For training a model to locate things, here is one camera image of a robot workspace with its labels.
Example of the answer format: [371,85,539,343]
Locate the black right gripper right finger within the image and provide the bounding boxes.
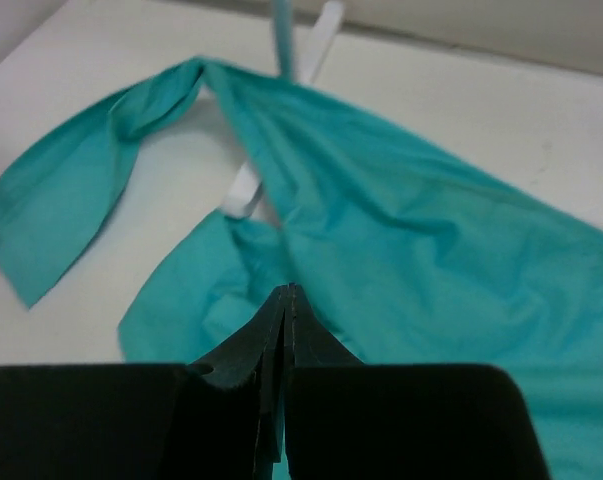
[284,285,549,479]

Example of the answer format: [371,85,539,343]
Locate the teal trousers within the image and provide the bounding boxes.
[0,55,603,480]

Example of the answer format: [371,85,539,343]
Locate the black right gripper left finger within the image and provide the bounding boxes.
[0,287,286,479]

